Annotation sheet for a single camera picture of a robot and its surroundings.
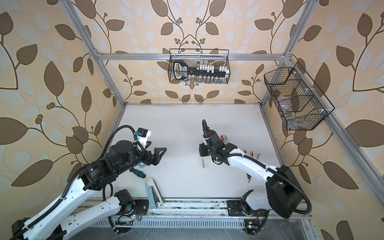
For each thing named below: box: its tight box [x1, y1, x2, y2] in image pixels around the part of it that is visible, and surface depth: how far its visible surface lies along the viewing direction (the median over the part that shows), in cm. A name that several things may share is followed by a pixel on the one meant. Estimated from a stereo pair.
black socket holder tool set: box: [173, 60, 230, 84], surface depth 86 cm
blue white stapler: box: [145, 178, 165, 209], surface depth 78 cm
